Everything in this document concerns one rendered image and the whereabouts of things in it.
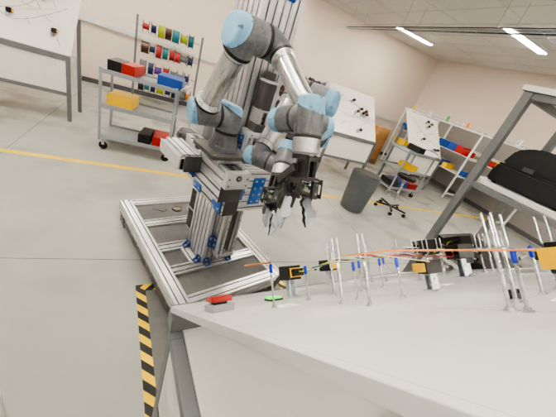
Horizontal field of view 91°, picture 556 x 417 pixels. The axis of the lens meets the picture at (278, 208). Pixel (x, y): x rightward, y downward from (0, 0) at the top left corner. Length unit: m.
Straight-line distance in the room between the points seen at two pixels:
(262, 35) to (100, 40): 6.88
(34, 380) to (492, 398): 1.85
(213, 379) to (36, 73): 4.68
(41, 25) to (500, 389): 5.27
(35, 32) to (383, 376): 5.16
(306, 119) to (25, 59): 4.63
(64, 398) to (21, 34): 4.36
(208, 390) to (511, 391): 0.78
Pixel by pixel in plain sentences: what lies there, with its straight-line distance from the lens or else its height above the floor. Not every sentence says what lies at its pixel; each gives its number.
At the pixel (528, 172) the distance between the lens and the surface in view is 1.55.
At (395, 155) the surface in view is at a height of 0.61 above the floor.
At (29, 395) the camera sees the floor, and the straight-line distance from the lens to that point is 1.89.
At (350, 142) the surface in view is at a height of 0.73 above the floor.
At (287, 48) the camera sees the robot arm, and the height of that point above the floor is 1.67.
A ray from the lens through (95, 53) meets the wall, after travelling 7.89.
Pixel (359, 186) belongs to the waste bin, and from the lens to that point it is 4.33.
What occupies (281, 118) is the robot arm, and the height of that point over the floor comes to 1.49.
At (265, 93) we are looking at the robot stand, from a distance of 1.59.
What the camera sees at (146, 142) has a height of 0.20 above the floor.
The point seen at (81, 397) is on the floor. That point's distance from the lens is 1.83.
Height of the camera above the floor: 1.61
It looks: 26 degrees down
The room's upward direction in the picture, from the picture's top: 20 degrees clockwise
